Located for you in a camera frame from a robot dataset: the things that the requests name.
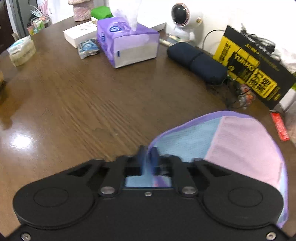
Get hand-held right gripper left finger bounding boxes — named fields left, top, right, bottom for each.
left=66, top=146, right=148, bottom=197

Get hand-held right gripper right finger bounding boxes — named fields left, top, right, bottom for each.
left=149, top=147, right=232, bottom=197

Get pastel pink purple blue garment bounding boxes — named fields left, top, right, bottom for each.
left=125, top=111, right=289, bottom=229

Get dark blue pouch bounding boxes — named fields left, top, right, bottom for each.
left=167, top=42, right=228, bottom=84

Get purple tissue box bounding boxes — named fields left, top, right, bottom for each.
left=97, top=17, right=160, bottom=69

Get colourful candy wrappers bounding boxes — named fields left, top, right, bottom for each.
left=228, top=76, right=256, bottom=109

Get blue wipes packet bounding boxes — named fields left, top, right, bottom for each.
left=77, top=39, right=100, bottom=59

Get red lighter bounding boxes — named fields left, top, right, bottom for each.
left=270, top=111, right=290, bottom=142

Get white slab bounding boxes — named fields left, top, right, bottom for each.
left=136, top=22, right=167, bottom=32

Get black yellow cardboard box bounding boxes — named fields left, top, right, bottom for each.
left=213, top=25, right=296, bottom=109

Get white flat box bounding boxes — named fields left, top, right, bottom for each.
left=63, top=20, right=99, bottom=49

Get white tissue sheet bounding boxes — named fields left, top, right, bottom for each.
left=109, top=0, right=142, bottom=32

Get green box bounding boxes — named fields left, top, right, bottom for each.
left=91, top=6, right=114, bottom=19

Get pink stone vase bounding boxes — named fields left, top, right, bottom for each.
left=68, top=0, right=95, bottom=22

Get white wipes packet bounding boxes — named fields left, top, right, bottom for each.
left=7, top=35, right=37, bottom=67

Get white plastic bag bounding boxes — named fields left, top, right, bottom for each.
left=270, top=47, right=296, bottom=75

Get shelf of colourful items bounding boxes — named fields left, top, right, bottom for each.
left=26, top=0, right=52, bottom=35

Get dark cabinet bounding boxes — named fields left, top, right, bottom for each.
left=0, top=0, right=30, bottom=54

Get thin black camera cable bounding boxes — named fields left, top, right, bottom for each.
left=202, top=29, right=226, bottom=50

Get white round camera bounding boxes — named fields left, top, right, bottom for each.
left=166, top=2, right=204, bottom=43

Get bundle of black cables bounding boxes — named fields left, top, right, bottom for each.
left=239, top=23, right=275, bottom=52

